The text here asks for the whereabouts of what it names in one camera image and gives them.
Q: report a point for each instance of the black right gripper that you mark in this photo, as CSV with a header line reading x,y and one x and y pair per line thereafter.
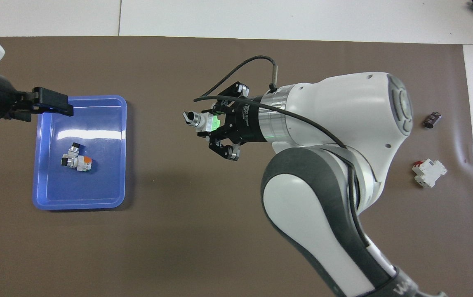
x,y
244,121

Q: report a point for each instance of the green white knob switch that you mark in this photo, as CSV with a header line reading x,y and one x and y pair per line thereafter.
x,y
205,123

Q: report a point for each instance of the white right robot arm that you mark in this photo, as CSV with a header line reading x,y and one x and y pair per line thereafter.
x,y
343,107

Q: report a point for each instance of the blue plastic tray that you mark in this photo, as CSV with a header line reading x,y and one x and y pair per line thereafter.
x,y
96,185

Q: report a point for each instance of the brown table mat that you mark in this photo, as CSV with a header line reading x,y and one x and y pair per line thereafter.
x,y
178,247

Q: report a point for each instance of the small dark cylindrical component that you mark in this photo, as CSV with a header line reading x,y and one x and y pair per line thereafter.
x,y
432,119

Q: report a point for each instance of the white red circuit breaker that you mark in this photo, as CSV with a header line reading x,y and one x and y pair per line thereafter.
x,y
430,171

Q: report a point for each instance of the orange white knob switch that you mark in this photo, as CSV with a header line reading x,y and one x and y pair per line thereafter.
x,y
83,164

